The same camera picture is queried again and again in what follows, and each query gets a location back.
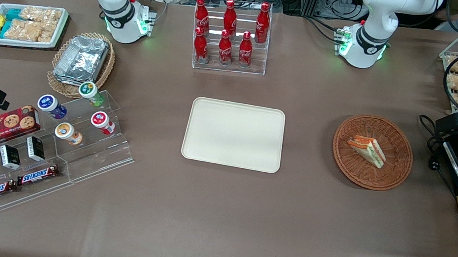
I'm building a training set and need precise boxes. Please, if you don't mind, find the triangular sandwich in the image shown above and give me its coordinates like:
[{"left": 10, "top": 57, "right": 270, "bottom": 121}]
[{"left": 344, "top": 134, "right": 389, "bottom": 170}]

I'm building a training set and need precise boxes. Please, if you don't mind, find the brown wicker basket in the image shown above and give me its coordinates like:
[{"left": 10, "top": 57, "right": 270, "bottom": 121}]
[{"left": 327, "top": 111, "right": 419, "bottom": 195}]

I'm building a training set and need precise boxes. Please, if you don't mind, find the light wicker basket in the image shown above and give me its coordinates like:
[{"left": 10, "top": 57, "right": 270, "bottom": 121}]
[{"left": 44, "top": 26, "right": 119, "bottom": 104}]

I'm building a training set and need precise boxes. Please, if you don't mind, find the cream plastic tray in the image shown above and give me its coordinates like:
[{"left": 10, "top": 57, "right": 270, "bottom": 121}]
[{"left": 180, "top": 95, "right": 288, "bottom": 174}]

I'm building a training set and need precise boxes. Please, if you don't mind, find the black bar with silver strip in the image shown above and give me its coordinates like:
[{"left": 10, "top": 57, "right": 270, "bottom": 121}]
[{"left": 435, "top": 140, "right": 458, "bottom": 197}]

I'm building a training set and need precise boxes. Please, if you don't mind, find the blue lid gum bottle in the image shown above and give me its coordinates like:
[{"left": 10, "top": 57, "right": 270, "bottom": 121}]
[{"left": 36, "top": 93, "right": 69, "bottom": 121}]

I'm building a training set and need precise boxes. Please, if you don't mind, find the small black white box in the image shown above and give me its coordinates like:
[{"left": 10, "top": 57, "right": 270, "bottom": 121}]
[
  {"left": 0, "top": 143, "right": 24, "bottom": 171},
  {"left": 24, "top": 135, "right": 48, "bottom": 162}
]

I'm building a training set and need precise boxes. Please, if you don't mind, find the clear rice cracker bag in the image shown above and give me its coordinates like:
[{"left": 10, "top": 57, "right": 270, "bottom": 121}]
[
  {"left": 3, "top": 17, "right": 57, "bottom": 46},
  {"left": 19, "top": 4, "right": 63, "bottom": 26}
]

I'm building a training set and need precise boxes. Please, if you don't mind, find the orange lid gum bottle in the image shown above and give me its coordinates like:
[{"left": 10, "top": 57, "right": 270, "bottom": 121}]
[{"left": 53, "top": 121, "right": 85, "bottom": 147}]

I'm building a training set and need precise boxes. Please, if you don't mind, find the white rectangular snack bin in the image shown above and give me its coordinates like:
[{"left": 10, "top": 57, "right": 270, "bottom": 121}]
[{"left": 0, "top": 0, "right": 70, "bottom": 55}]

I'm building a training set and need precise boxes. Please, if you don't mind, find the stack of foil trays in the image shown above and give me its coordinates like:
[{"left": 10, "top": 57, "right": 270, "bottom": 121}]
[{"left": 51, "top": 32, "right": 111, "bottom": 90}]

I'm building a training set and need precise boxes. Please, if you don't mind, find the green lid gum bottle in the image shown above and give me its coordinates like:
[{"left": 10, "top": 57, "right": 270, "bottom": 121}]
[{"left": 77, "top": 80, "right": 107, "bottom": 108}]

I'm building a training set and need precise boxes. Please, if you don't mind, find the red lid gum bottle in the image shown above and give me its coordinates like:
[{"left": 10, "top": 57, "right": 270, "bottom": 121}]
[{"left": 89, "top": 110, "right": 118, "bottom": 136}]

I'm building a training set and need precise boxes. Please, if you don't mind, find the clear acrylic step display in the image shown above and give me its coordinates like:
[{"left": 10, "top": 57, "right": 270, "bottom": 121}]
[{"left": 0, "top": 75, "right": 144, "bottom": 232}]

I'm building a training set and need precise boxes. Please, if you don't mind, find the red cola bottle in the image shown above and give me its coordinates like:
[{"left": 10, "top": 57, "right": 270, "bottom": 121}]
[
  {"left": 216, "top": 28, "right": 237, "bottom": 67},
  {"left": 221, "top": 0, "right": 241, "bottom": 36},
  {"left": 192, "top": 0, "right": 213, "bottom": 37},
  {"left": 190, "top": 26, "right": 213, "bottom": 65},
  {"left": 253, "top": 1, "right": 272, "bottom": 45},
  {"left": 236, "top": 30, "right": 255, "bottom": 69}
]

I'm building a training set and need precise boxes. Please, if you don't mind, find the clear acrylic bottle rack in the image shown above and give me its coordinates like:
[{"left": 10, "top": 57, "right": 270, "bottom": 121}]
[{"left": 186, "top": 0, "right": 275, "bottom": 79}]

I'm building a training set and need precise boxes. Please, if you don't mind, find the black cable on table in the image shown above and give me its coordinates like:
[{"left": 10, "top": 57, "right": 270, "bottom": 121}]
[{"left": 409, "top": 114, "right": 458, "bottom": 198}]

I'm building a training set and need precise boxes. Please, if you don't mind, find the black arm base cable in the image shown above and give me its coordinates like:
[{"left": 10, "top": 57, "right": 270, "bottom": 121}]
[{"left": 299, "top": 14, "right": 344, "bottom": 44}]

